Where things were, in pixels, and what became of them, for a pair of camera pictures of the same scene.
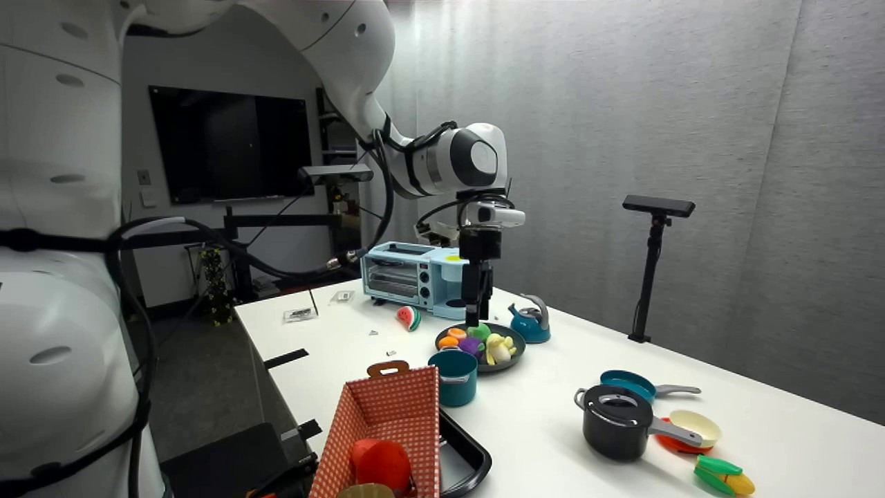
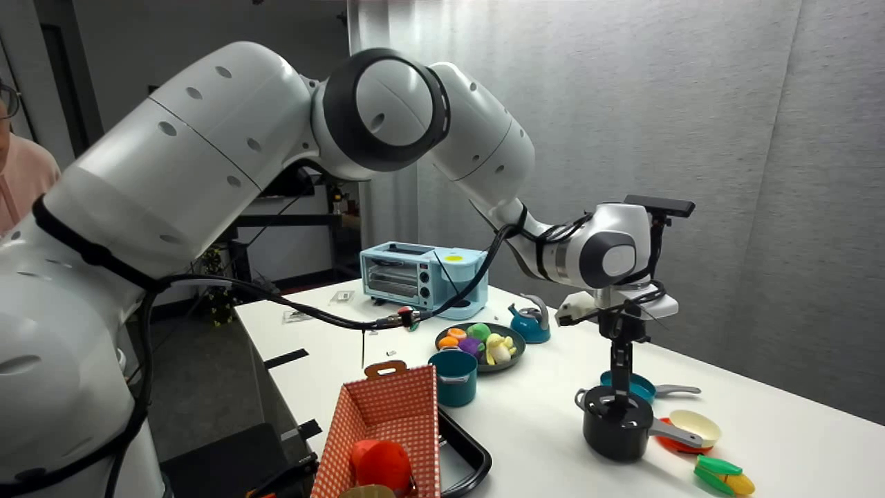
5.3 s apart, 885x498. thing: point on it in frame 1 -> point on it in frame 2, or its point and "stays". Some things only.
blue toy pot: x=458 y=377 stays
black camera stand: x=658 y=209 stays
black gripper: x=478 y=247 -> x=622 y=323
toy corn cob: x=726 y=477 stays
